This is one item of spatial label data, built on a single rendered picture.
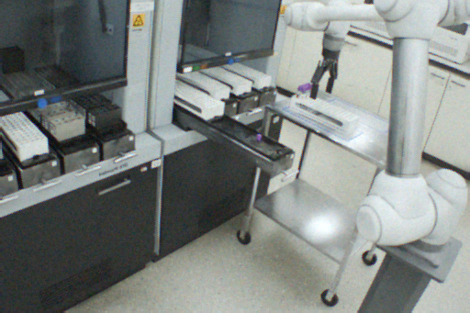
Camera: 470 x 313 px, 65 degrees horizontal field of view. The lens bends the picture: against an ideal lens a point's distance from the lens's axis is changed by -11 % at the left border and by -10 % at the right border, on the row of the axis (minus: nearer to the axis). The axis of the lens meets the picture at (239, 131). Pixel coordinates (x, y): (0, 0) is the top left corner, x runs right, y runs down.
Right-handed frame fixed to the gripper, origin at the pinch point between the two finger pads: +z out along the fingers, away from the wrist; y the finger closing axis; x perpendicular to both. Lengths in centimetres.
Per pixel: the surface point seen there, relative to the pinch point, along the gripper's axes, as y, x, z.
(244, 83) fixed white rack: -9.3, 34.5, 6.4
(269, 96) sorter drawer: 7.2, 30.6, 14.9
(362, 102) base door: 190, 49, 66
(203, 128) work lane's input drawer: -46, 23, 14
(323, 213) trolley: 13, -12, 65
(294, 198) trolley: 12, 6, 65
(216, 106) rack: -39.4, 23.8, 6.7
